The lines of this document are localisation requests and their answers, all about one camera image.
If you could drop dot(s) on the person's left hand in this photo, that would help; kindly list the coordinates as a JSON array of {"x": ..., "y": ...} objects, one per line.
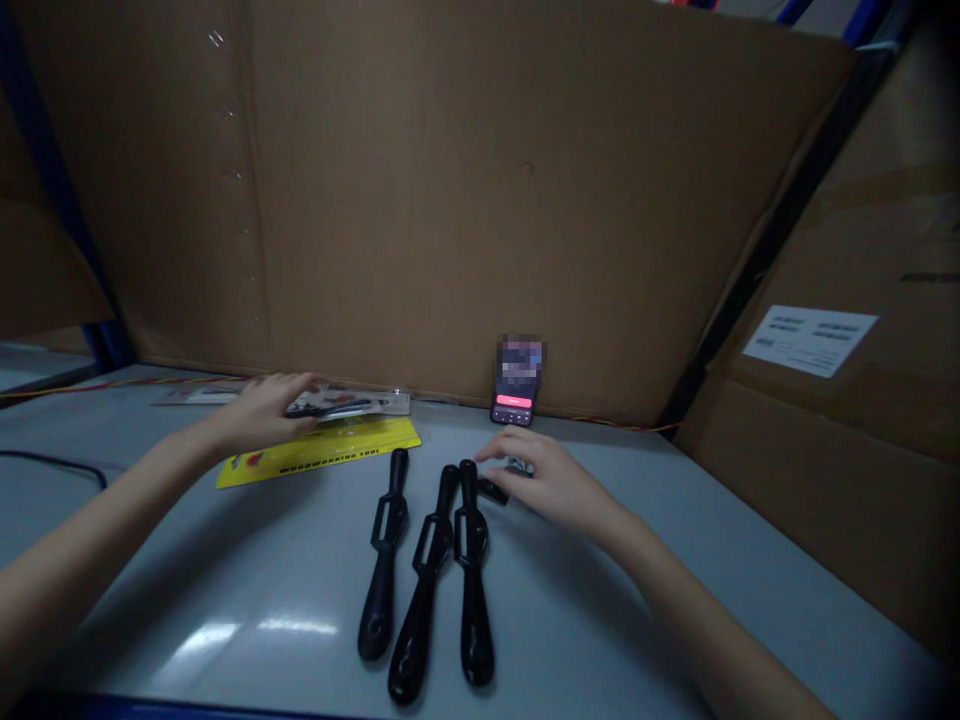
[{"x": 262, "y": 412}]

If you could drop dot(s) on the person's right hand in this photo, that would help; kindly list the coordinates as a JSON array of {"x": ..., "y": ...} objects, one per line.
[{"x": 555, "y": 480}]

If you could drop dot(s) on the person's right fingers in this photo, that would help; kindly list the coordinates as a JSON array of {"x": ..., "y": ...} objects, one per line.
[{"x": 506, "y": 454}]

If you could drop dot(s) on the person's left fingers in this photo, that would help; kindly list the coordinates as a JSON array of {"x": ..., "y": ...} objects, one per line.
[{"x": 304, "y": 381}]

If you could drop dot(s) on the person's left thumb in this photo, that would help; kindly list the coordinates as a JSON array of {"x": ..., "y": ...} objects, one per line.
[{"x": 304, "y": 425}]

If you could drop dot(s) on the small black metal part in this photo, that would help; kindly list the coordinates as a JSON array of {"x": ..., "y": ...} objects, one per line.
[{"x": 493, "y": 489}]

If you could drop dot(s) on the clear blister pack with tool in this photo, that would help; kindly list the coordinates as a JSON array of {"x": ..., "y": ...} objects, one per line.
[{"x": 364, "y": 405}]

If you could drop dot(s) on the smartphone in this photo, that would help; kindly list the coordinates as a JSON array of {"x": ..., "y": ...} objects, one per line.
[{"x": 514, "y": 414}]

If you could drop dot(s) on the yellow packaging card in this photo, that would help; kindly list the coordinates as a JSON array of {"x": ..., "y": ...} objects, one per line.
[{"x": 337, "y": 448}]

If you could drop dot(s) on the flat clear packaging sheet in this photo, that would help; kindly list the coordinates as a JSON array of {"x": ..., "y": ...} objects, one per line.
[{"x": 195, "y": 394}]

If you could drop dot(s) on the black spokeshave tool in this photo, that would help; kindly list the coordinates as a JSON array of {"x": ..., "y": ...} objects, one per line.
[
  {"x": 477, "y": 637},
  {"x": 375, "y": 615},
  {"x": 409, "y": 652}
]

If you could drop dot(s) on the large brown cardboard sheet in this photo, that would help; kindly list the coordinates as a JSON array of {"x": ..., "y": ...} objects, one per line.
[{"x": 450, "y": 187}]

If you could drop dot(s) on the plain brown cardboard box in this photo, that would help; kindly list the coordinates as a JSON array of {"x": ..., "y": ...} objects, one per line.
[{"x": 45, "y": 277}]

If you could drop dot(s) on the cardboard box with white label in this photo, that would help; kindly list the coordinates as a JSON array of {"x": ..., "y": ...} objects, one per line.
[{"x": 847, "y": 450}]

